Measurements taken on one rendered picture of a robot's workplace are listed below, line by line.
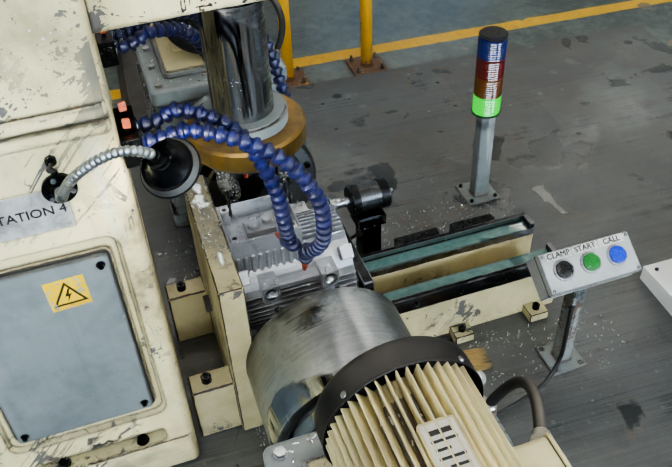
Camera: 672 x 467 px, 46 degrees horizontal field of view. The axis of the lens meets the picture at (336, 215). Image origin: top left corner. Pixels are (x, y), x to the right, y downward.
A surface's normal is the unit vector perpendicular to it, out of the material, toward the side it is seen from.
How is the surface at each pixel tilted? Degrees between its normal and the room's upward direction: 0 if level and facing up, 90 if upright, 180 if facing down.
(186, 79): 0
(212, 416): 90
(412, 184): 0
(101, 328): 90
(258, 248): 90
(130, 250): 90
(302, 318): 17
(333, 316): 2
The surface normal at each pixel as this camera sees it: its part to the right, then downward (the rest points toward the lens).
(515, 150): -0.04, -0.76
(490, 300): 0.33, 0.60
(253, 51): 0.61, 0.49
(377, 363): -0.29, -0.67
